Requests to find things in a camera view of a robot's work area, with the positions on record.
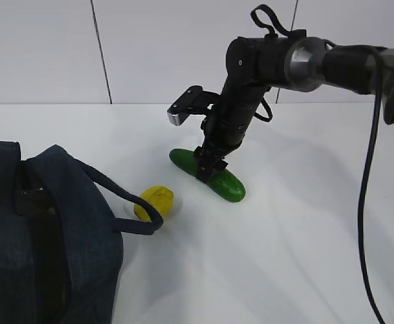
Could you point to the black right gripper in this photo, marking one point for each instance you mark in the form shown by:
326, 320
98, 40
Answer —
223, 134

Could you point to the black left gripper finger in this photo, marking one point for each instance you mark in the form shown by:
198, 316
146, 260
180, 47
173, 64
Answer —
33, 202

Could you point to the green cucumber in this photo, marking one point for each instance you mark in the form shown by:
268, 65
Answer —
225, 184

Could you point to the dark navy zippered lunch bag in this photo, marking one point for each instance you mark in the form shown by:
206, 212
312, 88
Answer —
63, 267

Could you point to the yellow lemon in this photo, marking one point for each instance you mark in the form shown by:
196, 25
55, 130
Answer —
160, 197

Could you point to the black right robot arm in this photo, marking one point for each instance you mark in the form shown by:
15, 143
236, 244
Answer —
254, 65

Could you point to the silver wrist camera on right gripper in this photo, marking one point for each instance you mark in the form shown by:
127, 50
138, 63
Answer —
193, 101

